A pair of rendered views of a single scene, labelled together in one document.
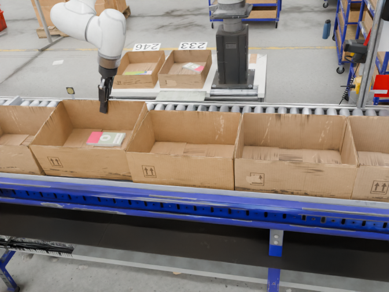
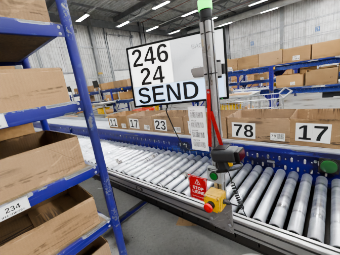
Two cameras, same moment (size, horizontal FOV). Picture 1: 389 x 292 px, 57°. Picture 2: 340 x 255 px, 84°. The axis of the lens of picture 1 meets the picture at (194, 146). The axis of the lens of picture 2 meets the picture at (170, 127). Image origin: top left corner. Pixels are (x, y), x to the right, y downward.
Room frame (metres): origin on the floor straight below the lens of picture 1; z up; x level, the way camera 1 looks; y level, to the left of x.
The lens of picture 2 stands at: (2.38, -0.75, 1.36)
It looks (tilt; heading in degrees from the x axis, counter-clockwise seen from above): 14 degrees down; 206
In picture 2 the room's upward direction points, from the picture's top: 8 degrees counter-clockwise
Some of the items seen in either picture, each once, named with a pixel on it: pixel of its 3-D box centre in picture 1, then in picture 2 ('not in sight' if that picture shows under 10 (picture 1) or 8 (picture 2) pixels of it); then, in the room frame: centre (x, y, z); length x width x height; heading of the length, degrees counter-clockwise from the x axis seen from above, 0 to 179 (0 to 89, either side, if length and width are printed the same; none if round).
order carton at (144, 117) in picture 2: not in sight; (148, 120); (0.59, -1.87, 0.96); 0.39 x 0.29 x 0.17; 74
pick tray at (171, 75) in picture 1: (186, 68); not in sight; (2.23, -0.01, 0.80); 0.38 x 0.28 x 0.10; 164
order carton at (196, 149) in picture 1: (188, 148); not in sight; (1.13, 0.03, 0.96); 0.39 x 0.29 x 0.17; 74
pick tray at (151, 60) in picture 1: (139, 68); not in sight; (2.31, 0.31, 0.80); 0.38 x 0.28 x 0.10; 167
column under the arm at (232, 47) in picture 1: (232, 54); not in sight; (2.10, -0.30, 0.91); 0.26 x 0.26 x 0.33; 75
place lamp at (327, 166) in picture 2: not in sight; (328, 167); (1.23, -0.42, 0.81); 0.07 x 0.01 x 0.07; 74
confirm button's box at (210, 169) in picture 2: (366, 68); (215, 174); (1.65, -0.92, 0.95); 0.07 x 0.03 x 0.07; 74
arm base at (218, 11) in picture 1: (227, 5); not in sight; (2.11, -0.28, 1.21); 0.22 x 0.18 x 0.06; 71
